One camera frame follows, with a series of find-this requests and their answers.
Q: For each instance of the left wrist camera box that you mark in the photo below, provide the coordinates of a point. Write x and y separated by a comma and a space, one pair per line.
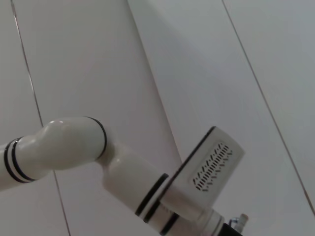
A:
221, 157

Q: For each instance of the left gripper silver connector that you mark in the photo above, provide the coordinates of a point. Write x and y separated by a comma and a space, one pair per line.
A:
240, 221

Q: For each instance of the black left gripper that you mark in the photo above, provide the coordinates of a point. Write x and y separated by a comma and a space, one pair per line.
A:
230, 231

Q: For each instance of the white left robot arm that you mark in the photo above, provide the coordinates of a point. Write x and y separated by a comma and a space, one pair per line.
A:
69, 147

